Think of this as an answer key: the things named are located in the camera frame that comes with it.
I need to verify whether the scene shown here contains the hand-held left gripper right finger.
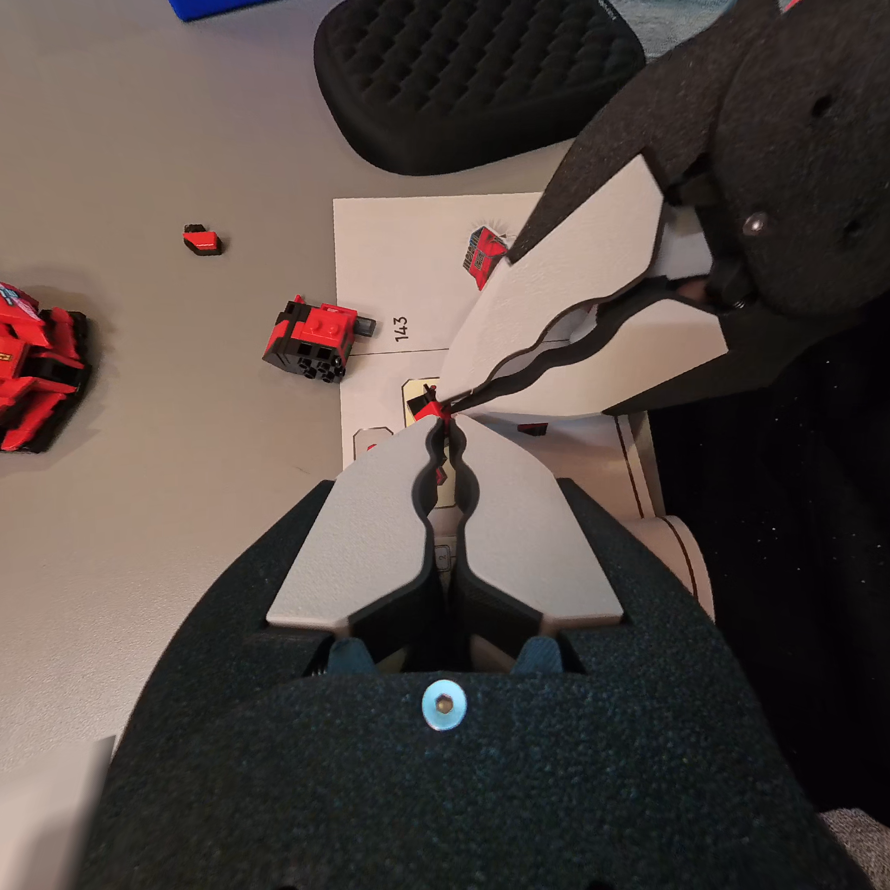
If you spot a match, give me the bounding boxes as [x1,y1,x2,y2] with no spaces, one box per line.
[448,414,625,638]

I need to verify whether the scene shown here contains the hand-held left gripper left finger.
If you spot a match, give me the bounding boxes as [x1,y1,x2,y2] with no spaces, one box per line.
[266,417,446,638]

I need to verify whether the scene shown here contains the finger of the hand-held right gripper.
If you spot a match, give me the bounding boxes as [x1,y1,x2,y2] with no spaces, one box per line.
[445,278,731,420]
[439,153,715,411]

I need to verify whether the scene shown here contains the small black red brick assembly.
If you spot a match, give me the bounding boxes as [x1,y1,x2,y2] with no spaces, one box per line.
[410,382,454,426]

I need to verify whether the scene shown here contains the white instruction booklet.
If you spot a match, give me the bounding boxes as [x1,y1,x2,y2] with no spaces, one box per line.
[332,191,717,620]

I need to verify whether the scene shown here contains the red black brick subassembly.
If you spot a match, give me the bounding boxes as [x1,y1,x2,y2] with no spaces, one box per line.
[262,294,377,385]

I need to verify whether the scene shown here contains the black office chair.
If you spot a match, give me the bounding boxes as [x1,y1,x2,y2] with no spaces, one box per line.
[313,0,648,177]

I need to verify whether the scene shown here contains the red brick-built toy car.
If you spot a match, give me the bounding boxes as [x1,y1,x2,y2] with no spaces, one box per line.
[0,281,93,455]

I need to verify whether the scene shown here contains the blue plastic storage bin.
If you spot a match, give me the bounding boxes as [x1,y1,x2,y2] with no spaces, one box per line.
[169,0,279,22]

